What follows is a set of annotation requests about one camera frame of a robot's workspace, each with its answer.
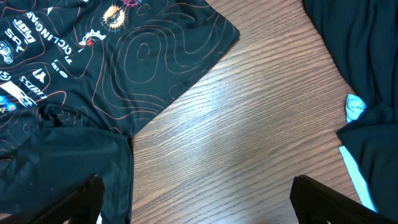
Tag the black printed cycling jersey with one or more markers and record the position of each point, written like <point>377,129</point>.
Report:
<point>80,78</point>

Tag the plain black shirt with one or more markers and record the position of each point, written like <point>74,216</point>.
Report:
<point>361,37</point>

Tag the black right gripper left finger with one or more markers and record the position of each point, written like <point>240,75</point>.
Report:
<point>79,206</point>

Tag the light blue shirt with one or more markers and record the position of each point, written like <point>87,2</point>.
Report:
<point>354,108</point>

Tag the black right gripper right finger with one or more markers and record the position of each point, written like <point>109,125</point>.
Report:
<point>315,203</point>

